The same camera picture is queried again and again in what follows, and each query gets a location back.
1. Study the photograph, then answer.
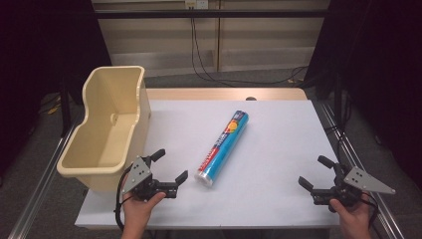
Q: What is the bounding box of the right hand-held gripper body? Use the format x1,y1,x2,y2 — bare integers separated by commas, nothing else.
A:
312,162,397,213

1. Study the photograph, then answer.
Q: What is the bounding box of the cream plastic bin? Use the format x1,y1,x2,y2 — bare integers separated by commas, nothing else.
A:
56,65,152,192

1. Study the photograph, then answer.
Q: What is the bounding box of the person's right hand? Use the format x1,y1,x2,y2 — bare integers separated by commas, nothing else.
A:
329,192,373,239

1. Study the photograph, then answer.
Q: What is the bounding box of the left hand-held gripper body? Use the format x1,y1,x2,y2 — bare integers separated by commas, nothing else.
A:
120,156,179,202

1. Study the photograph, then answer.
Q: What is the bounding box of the blue plastic wrap roll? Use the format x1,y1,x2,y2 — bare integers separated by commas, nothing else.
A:
194,110,250,189

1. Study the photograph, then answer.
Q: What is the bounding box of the aluminium rail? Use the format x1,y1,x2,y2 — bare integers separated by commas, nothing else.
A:
317,101,406,239
7,116,84,239

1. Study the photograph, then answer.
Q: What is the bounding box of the person's left hand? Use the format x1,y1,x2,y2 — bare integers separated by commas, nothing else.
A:
120,174,167,233

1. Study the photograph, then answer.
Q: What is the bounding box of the white wall socket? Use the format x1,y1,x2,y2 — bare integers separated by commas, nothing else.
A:
184,0,210,10

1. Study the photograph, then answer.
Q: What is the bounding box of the black wall cable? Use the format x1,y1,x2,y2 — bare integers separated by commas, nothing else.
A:
190,6,310,86

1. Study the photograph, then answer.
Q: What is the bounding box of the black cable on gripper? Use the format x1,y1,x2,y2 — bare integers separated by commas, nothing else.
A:
360,191,380,230
113,164,135,232

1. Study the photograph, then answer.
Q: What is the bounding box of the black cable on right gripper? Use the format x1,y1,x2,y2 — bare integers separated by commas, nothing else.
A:
360,191,380,230

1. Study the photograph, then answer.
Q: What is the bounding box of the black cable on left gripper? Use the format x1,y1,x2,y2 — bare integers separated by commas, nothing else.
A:
113,164,135,232

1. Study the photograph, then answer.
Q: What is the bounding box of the white table mat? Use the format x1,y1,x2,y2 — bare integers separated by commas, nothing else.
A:
75,99,342,231

